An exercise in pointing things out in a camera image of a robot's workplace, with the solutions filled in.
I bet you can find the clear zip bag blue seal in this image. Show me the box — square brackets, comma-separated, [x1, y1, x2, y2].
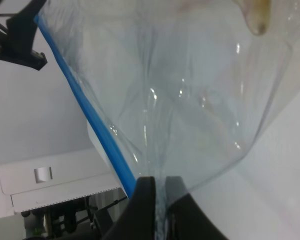
[33, 0, 300, 201]

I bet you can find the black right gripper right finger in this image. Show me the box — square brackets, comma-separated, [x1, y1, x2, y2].
[165, 176, 227, 240]

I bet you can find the white cabinet with handle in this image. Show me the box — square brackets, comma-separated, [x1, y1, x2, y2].
[0, 148, 120, 218]

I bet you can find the yellow lemon in bag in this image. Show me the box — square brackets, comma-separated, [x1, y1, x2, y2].
[233, 0, 272, 36]

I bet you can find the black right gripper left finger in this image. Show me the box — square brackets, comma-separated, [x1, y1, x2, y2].
[103, 176, 156, 240]

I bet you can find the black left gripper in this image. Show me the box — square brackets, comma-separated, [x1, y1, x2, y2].
[0, 0, 47, 71]

